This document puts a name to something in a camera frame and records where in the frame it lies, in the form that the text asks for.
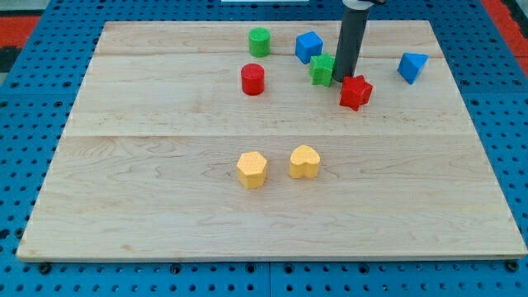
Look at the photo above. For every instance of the red cylinder block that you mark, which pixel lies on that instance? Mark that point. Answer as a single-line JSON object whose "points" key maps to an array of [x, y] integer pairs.
{"points": [[253, 79]]}

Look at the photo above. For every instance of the blue triangular prism block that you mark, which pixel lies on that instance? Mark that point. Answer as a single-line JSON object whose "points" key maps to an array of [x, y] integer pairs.
{"points": [[411, 66]]}

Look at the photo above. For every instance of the red star block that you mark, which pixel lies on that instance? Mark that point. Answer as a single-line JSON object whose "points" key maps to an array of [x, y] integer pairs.
{"points": [[356, 92]]}

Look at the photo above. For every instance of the blue cube block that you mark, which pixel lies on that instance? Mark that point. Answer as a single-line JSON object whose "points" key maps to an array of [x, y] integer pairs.
{"points": [[307, 45]]}

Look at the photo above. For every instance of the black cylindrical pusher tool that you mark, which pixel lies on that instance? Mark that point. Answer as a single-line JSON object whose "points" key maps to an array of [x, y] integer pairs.
{"points": [[354, 19]]}

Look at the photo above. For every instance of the yellow heart block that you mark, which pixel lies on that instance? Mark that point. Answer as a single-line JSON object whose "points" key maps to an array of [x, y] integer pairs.
{"points": [[304, 162]]}

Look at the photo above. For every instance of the green star block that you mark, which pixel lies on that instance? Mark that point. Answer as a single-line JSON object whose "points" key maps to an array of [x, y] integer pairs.
{"points": [[321, 68]]}

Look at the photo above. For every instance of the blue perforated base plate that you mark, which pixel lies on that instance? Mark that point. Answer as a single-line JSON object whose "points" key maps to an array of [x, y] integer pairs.
{"points": [[39, 92]]}

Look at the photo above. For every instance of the green cylinder block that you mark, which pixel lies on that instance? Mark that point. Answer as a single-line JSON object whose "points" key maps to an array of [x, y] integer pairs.
{"points": [[259, 42]]}

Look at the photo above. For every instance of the light wooden board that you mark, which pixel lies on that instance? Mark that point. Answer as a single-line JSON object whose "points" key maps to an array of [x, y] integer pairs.
{"points": [[145, 170]]}

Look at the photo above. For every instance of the yellow hexagon block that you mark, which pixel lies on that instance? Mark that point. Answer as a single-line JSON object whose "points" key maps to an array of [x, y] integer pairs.
{"points": [[252, 169]]}

